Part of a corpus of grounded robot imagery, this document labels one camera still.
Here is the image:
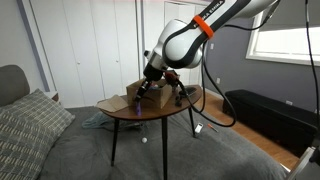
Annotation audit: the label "teal towel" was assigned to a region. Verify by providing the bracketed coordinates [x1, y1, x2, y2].
[81, 111, 116, 130]

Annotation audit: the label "white remote control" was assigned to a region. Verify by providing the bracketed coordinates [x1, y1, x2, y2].
[194, 122, 204, 134]

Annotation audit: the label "oval wooden table black legs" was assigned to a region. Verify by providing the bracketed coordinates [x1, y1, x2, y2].
[99, 84, 203, 180]

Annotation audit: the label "brown paper sheet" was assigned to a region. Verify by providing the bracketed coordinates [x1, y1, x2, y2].
[95, 94, 130, 114]

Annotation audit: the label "purple marker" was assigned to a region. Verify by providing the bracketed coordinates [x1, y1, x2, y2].
[134, 100, 143, 117]

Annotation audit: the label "open cardboard box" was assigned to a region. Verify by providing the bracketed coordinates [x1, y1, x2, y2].
[125, 78, 174, 110]

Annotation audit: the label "grey plaid pillow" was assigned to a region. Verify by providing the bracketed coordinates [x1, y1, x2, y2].
[0, 88, 76, 143]

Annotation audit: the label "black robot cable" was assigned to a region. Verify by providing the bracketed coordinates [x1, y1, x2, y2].
[178, 41, 238, 128]

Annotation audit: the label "grey rug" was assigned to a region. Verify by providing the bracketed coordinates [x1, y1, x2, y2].
[38, 105, 288, 180]

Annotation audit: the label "black upholstered bench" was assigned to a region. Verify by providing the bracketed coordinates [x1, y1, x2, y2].
[222, 88, 319, 158]

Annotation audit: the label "grey armchair back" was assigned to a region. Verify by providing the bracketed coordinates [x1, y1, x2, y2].
[0, 64, 31, 108]

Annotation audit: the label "black wrist camera red mount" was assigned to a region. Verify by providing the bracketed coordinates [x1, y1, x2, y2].
[164, 70, 182, 88]

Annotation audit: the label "narrow white closet doors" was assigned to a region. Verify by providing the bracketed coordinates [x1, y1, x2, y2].
[142, 0, 212, 87]

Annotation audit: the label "white nightstand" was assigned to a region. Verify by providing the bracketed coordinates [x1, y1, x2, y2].
[44, 91, 61, 104]

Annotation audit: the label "thin black hanging cable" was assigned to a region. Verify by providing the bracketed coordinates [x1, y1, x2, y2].
[304, 0, 320, 134]

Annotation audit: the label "grey dash patterned pillow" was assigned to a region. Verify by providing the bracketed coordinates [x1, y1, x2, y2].
[0, 111, 58, 180]

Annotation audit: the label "small black object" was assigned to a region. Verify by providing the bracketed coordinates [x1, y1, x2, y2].
[174, 94, 183, 108]

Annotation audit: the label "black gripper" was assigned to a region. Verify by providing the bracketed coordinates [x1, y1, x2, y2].
[133, 64, 167, 103]

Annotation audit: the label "orange handled screwdriver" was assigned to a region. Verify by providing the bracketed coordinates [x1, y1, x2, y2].
[207, 123, 220, 133]

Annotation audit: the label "wide white closet doors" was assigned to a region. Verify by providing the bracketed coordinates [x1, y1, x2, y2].
[29, 0, 141, 108]

